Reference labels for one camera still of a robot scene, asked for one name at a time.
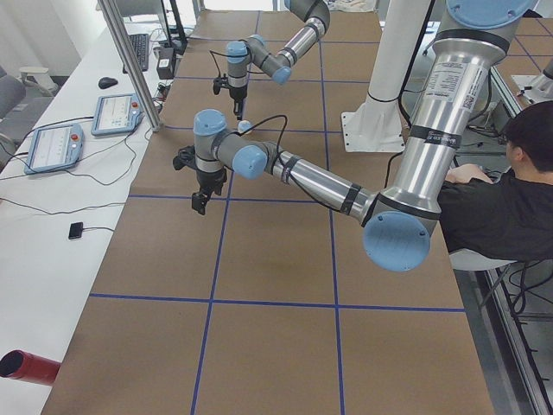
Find blue teach pendant far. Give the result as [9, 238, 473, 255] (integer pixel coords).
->
[91, 93, 143, 137]

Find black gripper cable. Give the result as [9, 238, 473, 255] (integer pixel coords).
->
[241, 113, 295, 174]

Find black keyboard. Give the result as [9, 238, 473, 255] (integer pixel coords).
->
[129, 34, 149, 72]

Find aluminium profile post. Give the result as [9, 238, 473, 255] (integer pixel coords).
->
[98, 0, 162, 132]

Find blue teach pendant near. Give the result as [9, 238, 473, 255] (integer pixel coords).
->
[24, 124, 84, 175]

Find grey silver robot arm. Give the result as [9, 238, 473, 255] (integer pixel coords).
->
[174, 1, 531, 271]
[213, 0, 330, 120]

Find blue teach pendant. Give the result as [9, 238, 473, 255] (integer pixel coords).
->
[91, 93, 143, 137]
[24, 124, 84, 175]

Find small black square device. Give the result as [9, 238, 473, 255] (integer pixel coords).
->
[68, 221, 84, 240]

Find black computer mouse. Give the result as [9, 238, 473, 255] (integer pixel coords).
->
[98, 77, 118, 90]

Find black power adapter box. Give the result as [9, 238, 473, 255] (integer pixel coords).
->
[156, 48, 176, 80]

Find person's hand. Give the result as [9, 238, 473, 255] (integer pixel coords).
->
[445, 164, 493, 183]

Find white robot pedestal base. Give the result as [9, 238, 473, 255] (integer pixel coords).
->
[341, 0, 434, 153]

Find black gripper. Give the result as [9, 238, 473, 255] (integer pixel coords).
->
[192, 169, 227, 215]

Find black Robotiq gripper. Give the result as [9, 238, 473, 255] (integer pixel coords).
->
[229, 86, 247, 120]

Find light blue call bell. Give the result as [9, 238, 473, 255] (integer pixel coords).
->
[237, 120, 252, 133]

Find red cylinder tube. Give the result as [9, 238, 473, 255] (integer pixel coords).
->
[1, 350, 61, 386]

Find grey office chair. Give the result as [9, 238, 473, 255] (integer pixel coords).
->
[1, 67, 54, 165]

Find person in black shirt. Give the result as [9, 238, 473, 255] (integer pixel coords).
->
[438, 101, 552, 261]

